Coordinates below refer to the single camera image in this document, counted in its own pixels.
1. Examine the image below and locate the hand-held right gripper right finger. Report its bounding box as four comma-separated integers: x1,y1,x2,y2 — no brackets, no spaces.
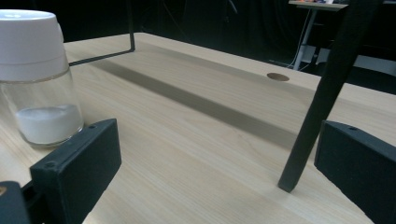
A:
313,119,396,224

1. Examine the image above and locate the glass jar with white lid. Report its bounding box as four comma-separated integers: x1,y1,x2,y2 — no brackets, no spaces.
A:
0,8,85,148

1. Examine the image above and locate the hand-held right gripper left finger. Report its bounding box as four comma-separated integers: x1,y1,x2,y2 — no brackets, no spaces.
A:
29,118,122,224

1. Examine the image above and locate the white desk with metal legs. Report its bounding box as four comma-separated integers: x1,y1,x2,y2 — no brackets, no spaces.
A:
288,0,396,72

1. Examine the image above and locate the black metal frame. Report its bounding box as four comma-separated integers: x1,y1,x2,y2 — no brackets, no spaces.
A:
67,0,382,193

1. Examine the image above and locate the white cable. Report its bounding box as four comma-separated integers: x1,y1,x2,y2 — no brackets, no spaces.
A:
269,8,313,69

